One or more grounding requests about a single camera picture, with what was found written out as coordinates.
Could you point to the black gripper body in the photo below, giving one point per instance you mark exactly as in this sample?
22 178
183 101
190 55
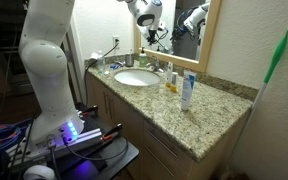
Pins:
153 35

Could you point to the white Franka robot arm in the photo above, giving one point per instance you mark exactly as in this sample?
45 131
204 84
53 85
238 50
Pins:
47 66

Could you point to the chrome tap faucet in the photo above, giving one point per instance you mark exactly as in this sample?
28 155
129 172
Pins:
155 65

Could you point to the green soap pump bottle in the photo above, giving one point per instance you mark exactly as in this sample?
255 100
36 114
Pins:
143 60

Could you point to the grey metal tumbler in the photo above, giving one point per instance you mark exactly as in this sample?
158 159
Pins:
129 60

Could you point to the wide white yellow-capped tube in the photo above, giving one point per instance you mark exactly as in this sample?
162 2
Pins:
169 73

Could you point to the white oval sink basin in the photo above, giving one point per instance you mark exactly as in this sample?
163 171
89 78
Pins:
137 77

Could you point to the slim white yellow-capped tube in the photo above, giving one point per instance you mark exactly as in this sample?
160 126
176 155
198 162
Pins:
174 81

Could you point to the blue razor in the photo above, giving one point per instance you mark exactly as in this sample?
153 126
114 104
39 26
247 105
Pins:
114 66

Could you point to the clear plastic bottle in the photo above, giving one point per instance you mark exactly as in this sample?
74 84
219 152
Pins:
101 63

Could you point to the large white lotion tube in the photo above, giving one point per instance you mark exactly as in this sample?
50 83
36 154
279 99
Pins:
187 90

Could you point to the beige vanity cabinet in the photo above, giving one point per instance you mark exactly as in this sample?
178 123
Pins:
127 113

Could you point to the white door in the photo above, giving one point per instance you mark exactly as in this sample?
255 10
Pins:
74 60

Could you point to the orange black clamp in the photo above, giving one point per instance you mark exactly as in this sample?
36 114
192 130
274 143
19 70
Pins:
90 110
113 130

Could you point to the white round object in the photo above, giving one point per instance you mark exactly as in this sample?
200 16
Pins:
39 173

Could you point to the white wall outlet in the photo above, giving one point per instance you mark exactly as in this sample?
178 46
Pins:
116 42

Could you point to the wood framed wall mirror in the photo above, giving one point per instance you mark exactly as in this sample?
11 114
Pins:
204 50

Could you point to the aluminium mounting rail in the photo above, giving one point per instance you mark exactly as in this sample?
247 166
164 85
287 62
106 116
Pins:
80 140

